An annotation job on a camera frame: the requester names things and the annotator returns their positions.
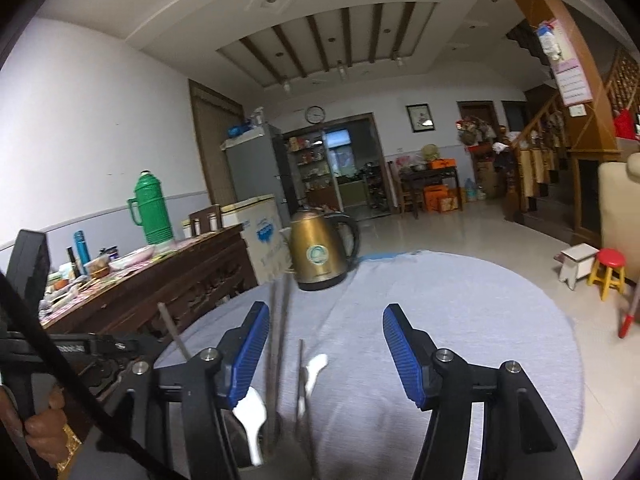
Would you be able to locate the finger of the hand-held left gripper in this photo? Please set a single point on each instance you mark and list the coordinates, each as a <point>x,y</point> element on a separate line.
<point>30,270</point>
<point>120,346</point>

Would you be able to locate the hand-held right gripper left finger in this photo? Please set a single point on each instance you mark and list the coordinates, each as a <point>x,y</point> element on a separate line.
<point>247,355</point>

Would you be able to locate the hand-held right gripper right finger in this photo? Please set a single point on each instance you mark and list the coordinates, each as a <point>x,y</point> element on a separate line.
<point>405,355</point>

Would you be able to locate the white plastic spoon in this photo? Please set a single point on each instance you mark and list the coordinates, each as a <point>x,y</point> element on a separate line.
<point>250,410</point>
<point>316,365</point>

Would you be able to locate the dark metal utensil holder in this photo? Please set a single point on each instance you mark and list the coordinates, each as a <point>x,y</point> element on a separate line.
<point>272,470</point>

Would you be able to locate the person's left hand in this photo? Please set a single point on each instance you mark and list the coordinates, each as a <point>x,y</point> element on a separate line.
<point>45,425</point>

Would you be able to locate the black bottle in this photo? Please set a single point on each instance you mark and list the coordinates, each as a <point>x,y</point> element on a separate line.
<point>74,262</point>

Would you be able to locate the blue water bottle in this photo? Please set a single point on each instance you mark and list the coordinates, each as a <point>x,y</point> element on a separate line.
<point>81,255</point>

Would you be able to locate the grey table cloth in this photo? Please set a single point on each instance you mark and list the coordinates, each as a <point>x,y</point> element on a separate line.
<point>450,310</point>

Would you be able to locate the carved wooden sideboard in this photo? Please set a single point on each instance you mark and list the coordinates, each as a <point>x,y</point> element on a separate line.
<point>165,285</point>

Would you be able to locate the pile of snack packets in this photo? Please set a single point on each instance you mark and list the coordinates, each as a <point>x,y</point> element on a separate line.
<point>125,265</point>

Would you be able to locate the white chest freezer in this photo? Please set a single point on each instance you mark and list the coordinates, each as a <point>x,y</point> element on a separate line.
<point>260,240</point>

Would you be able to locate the bronze electric kettle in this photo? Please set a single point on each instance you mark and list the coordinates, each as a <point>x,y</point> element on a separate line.
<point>320,255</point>

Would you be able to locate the green thermos jug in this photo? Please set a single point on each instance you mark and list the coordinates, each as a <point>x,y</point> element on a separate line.
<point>155,210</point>

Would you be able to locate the dark wooden chair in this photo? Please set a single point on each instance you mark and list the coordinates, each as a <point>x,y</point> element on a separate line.
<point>200,222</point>

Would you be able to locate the orange cardboard box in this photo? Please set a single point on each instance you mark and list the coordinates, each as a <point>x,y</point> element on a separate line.
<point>436,199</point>

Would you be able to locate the metal kitchen rack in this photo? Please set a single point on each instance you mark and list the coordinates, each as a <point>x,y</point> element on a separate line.
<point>377,185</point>

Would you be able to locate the blue water jug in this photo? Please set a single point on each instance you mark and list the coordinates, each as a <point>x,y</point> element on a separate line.
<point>472,191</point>

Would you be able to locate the dark wooden dining table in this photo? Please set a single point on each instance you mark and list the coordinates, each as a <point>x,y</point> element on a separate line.
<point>430,174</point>

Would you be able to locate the grey refrigerator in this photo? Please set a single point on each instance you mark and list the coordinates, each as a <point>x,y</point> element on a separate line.
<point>255,170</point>

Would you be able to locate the flat orange box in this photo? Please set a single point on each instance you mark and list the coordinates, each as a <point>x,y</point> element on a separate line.
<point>442,163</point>

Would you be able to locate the shelf with bottles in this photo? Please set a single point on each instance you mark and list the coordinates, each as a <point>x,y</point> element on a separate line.
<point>310,170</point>

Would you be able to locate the small white stool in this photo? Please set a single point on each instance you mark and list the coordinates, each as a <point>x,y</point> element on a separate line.
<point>577,255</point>

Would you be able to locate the brown wooden door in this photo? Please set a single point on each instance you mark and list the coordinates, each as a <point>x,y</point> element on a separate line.
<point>215,145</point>

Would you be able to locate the red plastic chair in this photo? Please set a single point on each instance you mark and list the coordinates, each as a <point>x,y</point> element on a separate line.
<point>627,317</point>

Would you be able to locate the red and yellow stool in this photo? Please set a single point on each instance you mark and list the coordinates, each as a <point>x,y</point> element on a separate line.
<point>610,259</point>

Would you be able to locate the wooden stair railing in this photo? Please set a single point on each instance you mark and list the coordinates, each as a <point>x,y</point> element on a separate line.
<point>537,160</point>

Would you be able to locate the beige sofa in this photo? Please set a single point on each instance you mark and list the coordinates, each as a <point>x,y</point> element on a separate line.
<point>620,210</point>

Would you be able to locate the framed wall picture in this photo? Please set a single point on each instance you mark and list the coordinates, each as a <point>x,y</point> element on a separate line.
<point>419,118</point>

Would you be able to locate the round wall clock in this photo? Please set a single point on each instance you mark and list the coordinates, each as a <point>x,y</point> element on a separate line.
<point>315,114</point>

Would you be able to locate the pink wall calendar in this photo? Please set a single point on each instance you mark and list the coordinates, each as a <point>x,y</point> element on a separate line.
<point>572,80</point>

